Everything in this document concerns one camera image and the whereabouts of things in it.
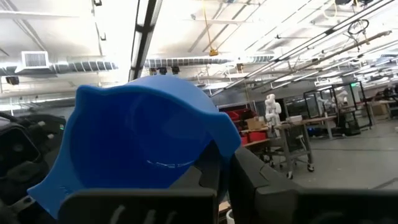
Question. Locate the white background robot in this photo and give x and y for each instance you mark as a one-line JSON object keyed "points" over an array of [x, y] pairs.
{"points": [[273, 109]]}

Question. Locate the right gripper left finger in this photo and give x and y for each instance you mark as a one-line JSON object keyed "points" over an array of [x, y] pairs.
{"points": [[140, 207]]}

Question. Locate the ribbed silver air duct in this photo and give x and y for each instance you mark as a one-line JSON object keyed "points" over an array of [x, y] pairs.
{"points": [[77, 66]]}

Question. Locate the black aluminium rig frame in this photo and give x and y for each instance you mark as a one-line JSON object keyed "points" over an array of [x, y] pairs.
{"points": [[144, 37]]}

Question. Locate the wooden workbench on casters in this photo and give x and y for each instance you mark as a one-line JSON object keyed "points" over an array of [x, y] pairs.
{"points": [[311, 119]]}

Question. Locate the large blue measuring cup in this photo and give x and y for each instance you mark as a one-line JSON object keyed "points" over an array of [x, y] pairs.
{"points": [[133, 133]]}

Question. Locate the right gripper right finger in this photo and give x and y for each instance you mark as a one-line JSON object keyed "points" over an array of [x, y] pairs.
{"points": [[280, 202]]}

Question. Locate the red storage bin rack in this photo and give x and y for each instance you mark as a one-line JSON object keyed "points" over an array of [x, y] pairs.
{"points": [[256, 136]]}

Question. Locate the brown cardboard box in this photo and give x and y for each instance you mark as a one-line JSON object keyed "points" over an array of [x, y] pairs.
{"points": [[254, 124]]}

